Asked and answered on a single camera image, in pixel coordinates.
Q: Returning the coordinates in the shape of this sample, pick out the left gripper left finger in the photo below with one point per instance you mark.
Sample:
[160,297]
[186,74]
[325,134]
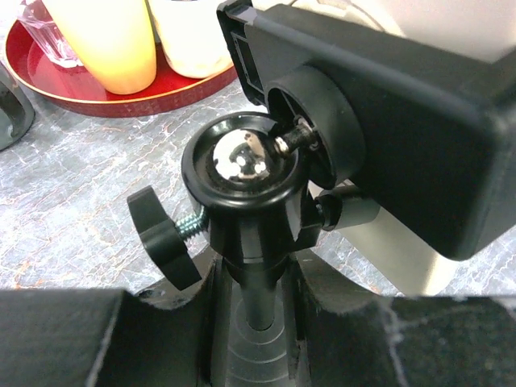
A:
[110,337]

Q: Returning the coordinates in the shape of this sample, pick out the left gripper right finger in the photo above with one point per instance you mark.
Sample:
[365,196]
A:
[341,334]

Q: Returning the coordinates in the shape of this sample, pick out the cream case phone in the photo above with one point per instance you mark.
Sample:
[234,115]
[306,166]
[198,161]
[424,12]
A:
[438,118]

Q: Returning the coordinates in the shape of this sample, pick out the black phone stand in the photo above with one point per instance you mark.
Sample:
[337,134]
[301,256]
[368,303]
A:
[263,187]

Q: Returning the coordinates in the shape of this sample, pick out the dark green mug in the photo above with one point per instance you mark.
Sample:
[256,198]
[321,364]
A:
[17,112]

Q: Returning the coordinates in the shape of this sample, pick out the pale yellow cup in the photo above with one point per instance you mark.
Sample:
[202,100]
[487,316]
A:
[113,39]

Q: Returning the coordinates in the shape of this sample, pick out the clear glass cup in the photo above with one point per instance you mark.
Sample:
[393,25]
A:
[37,21]

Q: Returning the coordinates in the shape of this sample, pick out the beige ceramic cup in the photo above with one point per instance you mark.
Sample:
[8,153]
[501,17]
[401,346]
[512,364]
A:
[191,37]

